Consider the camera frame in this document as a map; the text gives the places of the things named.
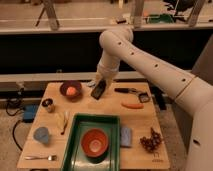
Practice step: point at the blue sponge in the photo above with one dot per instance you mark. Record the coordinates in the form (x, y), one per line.
(125, 137)

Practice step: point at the bunch of dark grapes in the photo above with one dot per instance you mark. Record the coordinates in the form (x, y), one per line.
(151, 144)

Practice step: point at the orange carrot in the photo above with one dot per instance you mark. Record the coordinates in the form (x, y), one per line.
(133, 106)

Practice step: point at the red bowl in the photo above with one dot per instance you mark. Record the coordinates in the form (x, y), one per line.
(94, 142)

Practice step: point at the green tray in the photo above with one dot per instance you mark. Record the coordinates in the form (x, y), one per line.
(74, 157)

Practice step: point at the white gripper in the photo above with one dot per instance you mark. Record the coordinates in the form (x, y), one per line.
(106, 73)

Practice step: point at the dark purple bowl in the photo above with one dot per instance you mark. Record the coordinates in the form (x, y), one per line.
(71, 83)

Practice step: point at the blue power box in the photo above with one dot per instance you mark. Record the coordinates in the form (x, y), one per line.
(30, 113)

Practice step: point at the silver fork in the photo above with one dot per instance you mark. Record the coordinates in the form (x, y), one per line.
(49, 158)

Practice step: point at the black handled scraper tool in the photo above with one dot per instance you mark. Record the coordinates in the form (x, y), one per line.
(142, 96)

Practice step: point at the black eraser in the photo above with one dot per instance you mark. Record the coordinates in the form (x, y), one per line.
(99, 89)

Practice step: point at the yellow banana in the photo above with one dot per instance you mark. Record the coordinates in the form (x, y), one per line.
(62, 121)

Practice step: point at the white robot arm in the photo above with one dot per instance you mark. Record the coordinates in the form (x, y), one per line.
(190, 92)

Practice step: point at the blue plastic cup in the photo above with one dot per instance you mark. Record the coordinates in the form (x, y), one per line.
(41, 135)

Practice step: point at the orange peach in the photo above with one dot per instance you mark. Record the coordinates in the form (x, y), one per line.
(71, 91)

